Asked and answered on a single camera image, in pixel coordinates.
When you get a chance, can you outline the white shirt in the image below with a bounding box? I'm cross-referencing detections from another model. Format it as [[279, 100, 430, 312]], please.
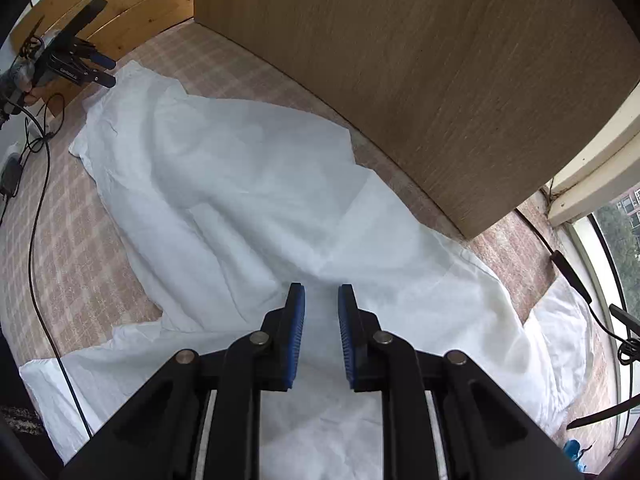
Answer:
[[21, 62, 592, 479]]

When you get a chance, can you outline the left gloved hand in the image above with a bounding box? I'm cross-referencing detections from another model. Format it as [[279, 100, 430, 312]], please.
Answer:
[[1, 56, 46, 125]]

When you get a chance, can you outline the pine wood cabinet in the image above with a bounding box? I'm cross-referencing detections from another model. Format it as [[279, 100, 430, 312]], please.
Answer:
[[8, 0, 196, 106]]

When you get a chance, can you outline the blue cloth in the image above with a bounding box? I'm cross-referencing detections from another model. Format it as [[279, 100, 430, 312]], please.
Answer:
[[563, 439, 592, 472]]

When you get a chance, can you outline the black tripod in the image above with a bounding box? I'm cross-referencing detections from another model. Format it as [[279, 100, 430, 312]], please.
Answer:
[[566, 302, 640, 430]]

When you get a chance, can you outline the pink plaid tablecloth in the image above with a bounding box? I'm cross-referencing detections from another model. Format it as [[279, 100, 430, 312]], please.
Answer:
[[1, 22, 615, 443]]

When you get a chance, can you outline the wooden board panel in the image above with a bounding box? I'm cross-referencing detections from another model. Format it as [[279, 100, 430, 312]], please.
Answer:
[[194, 0, 639, 238]]

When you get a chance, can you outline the black cable on table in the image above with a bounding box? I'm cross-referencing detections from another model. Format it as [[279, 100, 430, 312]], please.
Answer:
[[0, 91, 97, 438]]

